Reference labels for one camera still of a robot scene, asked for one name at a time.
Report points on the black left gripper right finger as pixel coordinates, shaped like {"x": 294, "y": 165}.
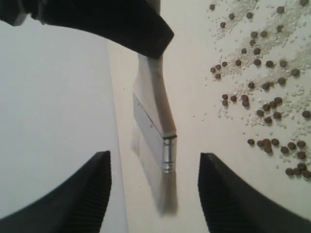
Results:
{"x": 231, "y": 205}

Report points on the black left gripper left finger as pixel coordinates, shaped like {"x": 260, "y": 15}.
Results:
{"x": 78, "y": 205}

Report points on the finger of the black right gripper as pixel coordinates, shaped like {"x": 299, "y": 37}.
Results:
{"x": 134, "y": 24}

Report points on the wooden paint brush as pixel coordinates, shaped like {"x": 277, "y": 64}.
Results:
{"x": 154, "y": 138}

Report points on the pile of pellets and grains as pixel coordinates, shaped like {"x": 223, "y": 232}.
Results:
{"x": 260, "y": 76}

